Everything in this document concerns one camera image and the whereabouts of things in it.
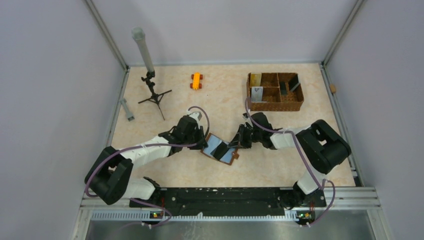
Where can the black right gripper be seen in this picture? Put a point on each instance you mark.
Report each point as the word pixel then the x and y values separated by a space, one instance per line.
pixel 239 140

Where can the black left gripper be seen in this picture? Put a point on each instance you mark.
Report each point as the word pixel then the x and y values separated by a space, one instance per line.
pixel 200 132

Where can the brown leather card holder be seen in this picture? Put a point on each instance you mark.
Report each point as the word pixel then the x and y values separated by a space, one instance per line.
pixel 212 142

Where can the black credit card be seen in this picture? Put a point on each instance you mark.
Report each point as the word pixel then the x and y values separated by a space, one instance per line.
pixel 220 150

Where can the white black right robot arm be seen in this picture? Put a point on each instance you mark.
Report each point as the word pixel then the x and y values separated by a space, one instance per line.
pixel 320 147

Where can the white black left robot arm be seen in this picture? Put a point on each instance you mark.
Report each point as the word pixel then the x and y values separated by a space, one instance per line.
pixel 110 176

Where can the silver white credit card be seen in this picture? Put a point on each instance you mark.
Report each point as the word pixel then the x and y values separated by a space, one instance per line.
pixel 256 94

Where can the gold credit card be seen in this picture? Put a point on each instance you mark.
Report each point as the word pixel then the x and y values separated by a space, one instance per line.
pixel 255 79

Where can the grey credit card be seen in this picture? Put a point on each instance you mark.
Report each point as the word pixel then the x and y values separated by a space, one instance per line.
pixel 293 83

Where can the woven wicker divided basket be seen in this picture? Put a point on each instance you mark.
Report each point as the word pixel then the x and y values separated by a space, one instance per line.
pixel 276 94

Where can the orange toy car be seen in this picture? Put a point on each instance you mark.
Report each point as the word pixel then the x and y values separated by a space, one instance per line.
pixel 196 81

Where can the small wooden block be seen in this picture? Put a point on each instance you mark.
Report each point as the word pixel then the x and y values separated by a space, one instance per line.
pixel 332 88

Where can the black tripod with grey tube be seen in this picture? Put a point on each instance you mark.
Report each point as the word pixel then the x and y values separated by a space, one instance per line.
pixel 139 36

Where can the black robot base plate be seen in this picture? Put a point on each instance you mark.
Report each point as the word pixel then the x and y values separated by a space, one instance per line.
pixel 235 201

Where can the grey metal bracket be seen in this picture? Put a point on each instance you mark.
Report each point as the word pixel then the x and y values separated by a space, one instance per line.
pixel 128 114

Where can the aluminium frame rail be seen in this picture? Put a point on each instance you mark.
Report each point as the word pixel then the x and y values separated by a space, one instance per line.
pixel 361 196

